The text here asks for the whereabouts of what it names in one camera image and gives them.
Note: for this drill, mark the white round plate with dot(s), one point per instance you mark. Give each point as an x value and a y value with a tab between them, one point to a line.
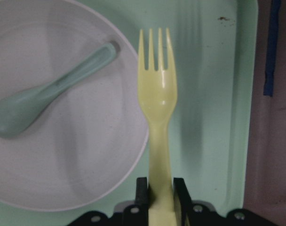
92	136

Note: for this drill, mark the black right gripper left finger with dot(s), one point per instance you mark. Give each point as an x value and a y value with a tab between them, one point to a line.
135	214

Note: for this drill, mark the teal plastic spoon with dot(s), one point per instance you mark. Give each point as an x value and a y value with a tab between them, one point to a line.
20	110

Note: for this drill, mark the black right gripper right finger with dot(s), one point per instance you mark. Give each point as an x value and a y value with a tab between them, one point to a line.
198	214

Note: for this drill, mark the yellow plastic fork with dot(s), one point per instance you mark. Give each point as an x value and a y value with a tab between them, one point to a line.
157	95

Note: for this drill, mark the light green tray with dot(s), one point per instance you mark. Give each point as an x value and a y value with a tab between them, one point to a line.
214	46

